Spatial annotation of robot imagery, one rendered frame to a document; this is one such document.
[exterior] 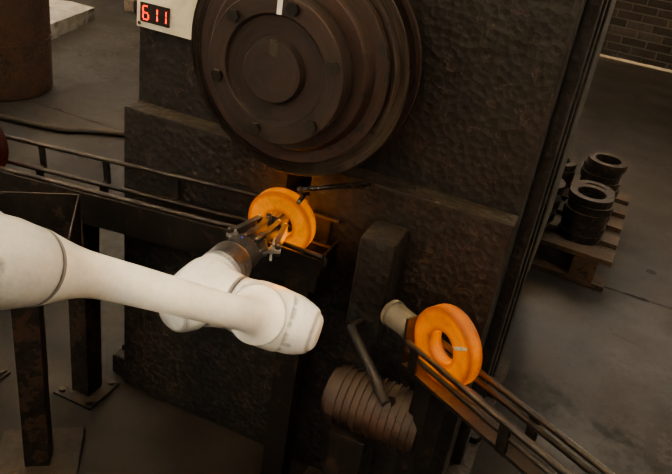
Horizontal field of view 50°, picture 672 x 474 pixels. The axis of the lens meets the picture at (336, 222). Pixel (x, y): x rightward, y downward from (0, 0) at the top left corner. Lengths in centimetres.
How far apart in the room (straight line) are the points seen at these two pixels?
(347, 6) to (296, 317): 55
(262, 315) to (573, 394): 158
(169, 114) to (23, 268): 98
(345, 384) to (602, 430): 116
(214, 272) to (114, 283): 31
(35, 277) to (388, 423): 85
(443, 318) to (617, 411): 132
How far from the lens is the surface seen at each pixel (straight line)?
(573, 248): 315
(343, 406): 153
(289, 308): 123
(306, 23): 131
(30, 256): 87
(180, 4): 171
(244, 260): 139
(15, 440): 215
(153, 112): 179
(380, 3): 134
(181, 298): 109
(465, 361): 133
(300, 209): 154
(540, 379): 259
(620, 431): 252
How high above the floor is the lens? 151
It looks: 28 degrees down
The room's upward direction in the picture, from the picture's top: 9 degrees clockwise
